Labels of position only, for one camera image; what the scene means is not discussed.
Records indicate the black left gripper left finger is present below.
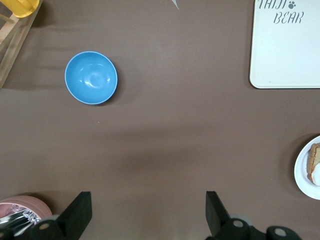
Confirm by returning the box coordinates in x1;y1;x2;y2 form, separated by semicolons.
12;191;93;240

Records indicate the cream bear print tray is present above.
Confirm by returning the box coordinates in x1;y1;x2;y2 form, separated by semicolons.
249;0;320;90

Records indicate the yellow cup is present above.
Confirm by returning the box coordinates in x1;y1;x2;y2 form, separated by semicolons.
2;0;41;19

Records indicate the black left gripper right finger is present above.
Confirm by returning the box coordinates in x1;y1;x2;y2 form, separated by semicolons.
205;191;301;240

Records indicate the wooden peg rack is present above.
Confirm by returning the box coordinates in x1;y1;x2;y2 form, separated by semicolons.
0;0;43;89

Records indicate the white round sandwich filling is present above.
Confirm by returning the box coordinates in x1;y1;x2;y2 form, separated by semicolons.
312;163;320;187

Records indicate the pink bowl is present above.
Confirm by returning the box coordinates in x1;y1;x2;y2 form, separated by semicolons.
0;195;53;223

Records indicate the clear crinkled plastic piece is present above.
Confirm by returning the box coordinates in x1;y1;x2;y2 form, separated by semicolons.
7;203;42;223

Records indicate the metal scoop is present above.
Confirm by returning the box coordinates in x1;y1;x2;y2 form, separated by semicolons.
0;213;31;230

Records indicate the white round plate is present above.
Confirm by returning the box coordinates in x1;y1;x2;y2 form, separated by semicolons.
294;135;320;200

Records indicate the brown bread slice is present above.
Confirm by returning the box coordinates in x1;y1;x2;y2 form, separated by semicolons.
306;142;320;181

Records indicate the blue bowl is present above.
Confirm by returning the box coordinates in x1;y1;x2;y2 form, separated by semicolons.
64;50;119;106

